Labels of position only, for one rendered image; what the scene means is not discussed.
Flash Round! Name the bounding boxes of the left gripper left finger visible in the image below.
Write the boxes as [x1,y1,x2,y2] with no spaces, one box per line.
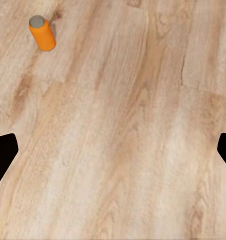
[0,133,18,181]

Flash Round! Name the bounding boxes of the can of soda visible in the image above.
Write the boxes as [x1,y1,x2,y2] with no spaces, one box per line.
[28,15,55,52]

